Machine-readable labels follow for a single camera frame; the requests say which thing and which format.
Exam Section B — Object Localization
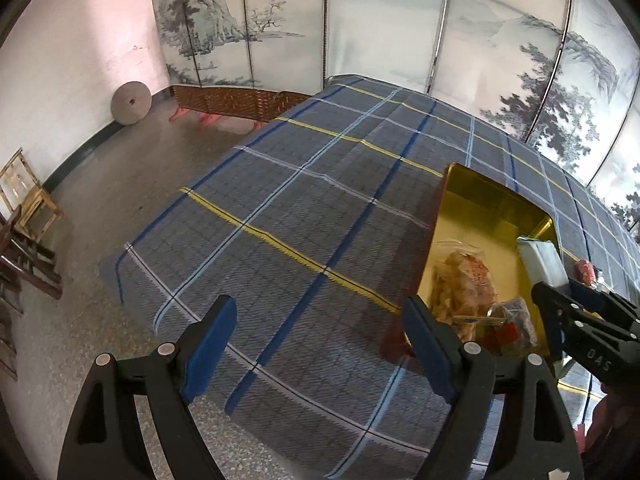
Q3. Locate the clear packet with dark contents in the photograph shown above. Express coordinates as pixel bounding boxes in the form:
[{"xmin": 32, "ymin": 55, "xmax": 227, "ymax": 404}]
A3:
[{"xmin": 470, "ymin": 297, "xmax": 540, "ymax": 357}]

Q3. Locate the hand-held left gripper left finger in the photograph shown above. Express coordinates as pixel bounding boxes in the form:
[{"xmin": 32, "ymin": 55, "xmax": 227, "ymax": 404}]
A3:
[{"xmin": 56, "ymin": 294, "xmax": 238, "ymax": 480}]

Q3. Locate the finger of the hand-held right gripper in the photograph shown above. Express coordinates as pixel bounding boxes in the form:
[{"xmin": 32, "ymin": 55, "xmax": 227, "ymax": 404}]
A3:
[
  {"xmin": 567, "ymin": 276, "xmax": 640, "ymax": 333},
  {"xmin": 531, "ymin": 281, "xmax": 598, "ymax": 328}
]

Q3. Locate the light wooden chair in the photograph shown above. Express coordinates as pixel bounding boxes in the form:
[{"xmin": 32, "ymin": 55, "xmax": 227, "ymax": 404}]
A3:
[{"xmin": 0, "ymin": 147, "xmax": 64, "ymax": 241}]

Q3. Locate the pale green navy snack packet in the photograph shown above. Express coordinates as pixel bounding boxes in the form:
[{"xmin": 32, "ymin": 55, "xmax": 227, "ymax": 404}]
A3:
[{"xmin": 516, "ymin": 236, "xmax": 570, "ymax": 287}]

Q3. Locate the person's right forearm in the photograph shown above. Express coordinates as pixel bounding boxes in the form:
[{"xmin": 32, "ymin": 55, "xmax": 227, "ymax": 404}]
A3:
[{"xmin": 582, "ymin": 385, "xmax": 640, "ymax": 480}]

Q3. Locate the round stone disc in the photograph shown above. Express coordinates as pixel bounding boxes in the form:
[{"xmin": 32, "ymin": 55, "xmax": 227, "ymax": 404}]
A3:
[{"xmin": 111, "ymin": 80, "xmax": 151, "ymax": 126}]

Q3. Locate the red snack packet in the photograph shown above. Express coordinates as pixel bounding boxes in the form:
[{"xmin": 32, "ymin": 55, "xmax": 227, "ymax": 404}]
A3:
[{"xmin": 575, "ymin": 259, "xmax": 599, "ymax": 288}]

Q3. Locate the clear fried twist packet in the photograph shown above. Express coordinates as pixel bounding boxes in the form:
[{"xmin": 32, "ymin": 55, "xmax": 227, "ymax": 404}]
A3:
[{"xmin": 430, "ymin": 240, "xmax": 498, "ymax": 343}]

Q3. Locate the painted folding screen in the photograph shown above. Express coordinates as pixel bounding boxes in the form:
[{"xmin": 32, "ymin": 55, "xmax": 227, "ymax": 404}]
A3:
[{"xmin": 147, "ymin": 0, "xmax": 640, "ymax": 241}]

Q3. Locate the dark wooden stool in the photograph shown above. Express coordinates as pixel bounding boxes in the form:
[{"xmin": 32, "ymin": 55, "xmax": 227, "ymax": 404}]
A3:
[{"xmin": 0, "ymin": 205, "xmax": 63, "ymax": 301}]

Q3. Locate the red and gold tin box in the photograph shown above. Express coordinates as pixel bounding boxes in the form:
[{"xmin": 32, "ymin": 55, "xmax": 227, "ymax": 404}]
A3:
[{"xmin": 382, "ymin": 161, "xmax": 608, "ymax": 398}]

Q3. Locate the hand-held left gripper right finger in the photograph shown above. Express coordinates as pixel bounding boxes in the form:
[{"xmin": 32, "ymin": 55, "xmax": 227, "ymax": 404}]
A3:
[{"xmin": 401, "ymin": 295, "xmax": 586, "ymax": 480}]

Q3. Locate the blue plaid tablecloth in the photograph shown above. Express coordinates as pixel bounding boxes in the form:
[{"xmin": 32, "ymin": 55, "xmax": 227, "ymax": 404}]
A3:
[{"xmin": 100, "ymin": 74, "xmax": 640, "ymax": 466}]

